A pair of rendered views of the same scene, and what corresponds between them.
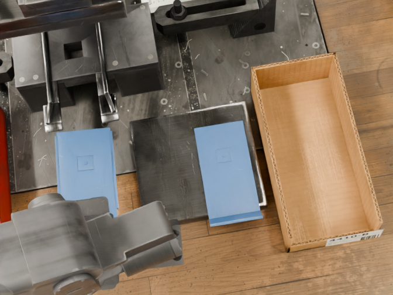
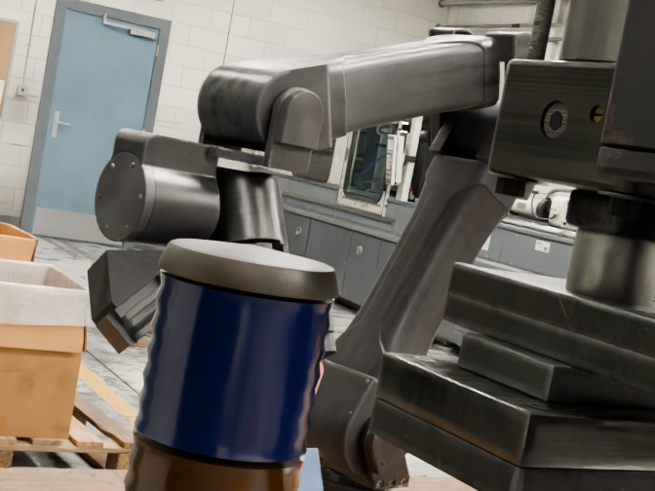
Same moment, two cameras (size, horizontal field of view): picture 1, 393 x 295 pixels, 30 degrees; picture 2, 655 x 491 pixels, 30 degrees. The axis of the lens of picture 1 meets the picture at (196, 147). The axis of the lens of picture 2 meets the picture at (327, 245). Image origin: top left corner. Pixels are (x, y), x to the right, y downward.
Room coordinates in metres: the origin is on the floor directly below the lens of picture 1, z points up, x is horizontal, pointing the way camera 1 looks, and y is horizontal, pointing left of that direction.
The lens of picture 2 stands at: (0.94, -0.23, 1.22)
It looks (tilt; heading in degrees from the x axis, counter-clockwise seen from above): 4 degrees down; 150
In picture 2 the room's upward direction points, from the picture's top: 10 degrees clockwise
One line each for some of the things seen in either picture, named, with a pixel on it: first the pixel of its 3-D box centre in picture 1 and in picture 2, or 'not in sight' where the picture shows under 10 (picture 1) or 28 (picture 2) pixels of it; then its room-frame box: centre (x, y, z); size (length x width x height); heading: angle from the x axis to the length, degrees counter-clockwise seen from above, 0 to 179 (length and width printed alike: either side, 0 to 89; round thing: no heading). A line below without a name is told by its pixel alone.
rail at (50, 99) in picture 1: (47, 64); not in sight; (0.54, 0.19, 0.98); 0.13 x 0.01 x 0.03; 1
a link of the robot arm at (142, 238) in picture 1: (110, 238); (205, 162); (0.20, 0.09, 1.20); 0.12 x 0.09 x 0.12; 103
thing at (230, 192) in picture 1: (227, 171); not in sight; (0.35, -0.04, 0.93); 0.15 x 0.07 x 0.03; 0
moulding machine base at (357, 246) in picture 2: not in sight; (424, 264); (-7.19, 5.40, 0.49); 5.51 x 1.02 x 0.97; 178
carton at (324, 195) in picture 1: (314, 151); not in sight; (0.36, -0.16, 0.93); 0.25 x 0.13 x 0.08; 1
